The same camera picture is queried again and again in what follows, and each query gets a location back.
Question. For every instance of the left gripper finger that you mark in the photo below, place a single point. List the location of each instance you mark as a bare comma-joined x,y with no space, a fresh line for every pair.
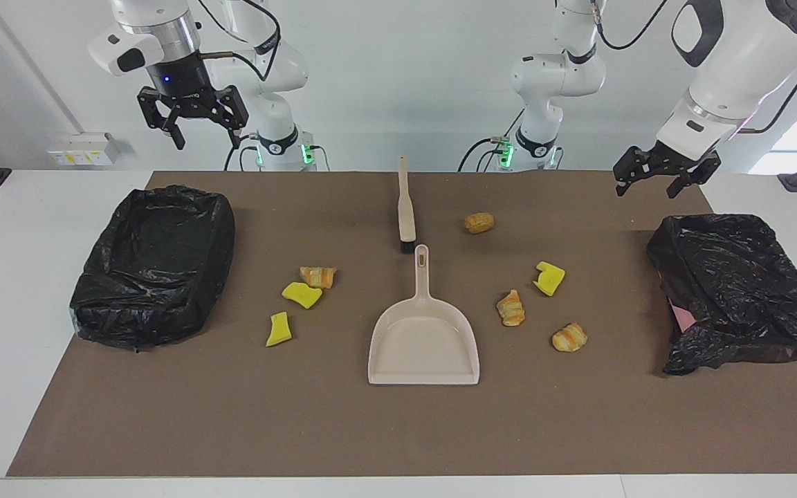
694,178
630,166

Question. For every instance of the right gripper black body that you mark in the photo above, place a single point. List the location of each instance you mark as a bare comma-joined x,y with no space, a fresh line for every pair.
180,86

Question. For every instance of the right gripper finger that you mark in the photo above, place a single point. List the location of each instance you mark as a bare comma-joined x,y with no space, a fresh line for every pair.
156,111
234,111

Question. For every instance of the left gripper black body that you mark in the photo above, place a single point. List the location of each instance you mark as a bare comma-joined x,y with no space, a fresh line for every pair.
679,160

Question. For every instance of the yellow sponge piece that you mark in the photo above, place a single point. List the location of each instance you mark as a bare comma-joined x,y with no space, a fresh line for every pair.
278,332
551,279
301,294

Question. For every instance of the brown toy bread roll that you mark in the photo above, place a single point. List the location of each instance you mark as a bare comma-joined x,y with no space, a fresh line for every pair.
479,223

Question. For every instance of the toy croissant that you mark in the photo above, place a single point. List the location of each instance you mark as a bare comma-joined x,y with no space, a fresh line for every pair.
319,277
510,309
569,338

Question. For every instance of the beige hand brush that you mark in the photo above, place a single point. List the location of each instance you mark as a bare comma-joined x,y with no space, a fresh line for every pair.
406,207

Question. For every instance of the beige plastic dustpan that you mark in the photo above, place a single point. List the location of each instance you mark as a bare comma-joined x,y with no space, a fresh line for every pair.
423,346

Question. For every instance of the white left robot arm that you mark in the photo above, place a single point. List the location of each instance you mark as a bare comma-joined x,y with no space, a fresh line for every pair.
737,62

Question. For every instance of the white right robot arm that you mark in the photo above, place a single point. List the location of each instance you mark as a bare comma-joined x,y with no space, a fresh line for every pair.
270,111

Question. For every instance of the crumpled black trash bag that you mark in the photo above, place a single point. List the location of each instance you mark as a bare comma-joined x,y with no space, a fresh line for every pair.
737,290

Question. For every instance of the pink plastic bin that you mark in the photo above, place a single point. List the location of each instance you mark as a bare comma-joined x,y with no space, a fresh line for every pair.
682,318

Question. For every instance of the open bin with black liner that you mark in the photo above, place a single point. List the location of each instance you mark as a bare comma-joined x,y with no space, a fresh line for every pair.
156,277

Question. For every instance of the brown table mat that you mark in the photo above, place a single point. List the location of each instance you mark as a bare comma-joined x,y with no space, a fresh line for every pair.
371,429

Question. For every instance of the white wall socket box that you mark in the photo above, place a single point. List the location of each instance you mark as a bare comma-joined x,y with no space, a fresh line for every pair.
84,149

